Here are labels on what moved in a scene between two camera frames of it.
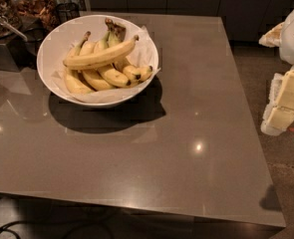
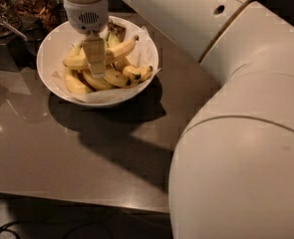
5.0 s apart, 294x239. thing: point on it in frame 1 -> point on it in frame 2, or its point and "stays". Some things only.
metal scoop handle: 4,22 stays
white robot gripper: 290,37 -> 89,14
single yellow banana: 101,58 stays
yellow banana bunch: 100,66 stays
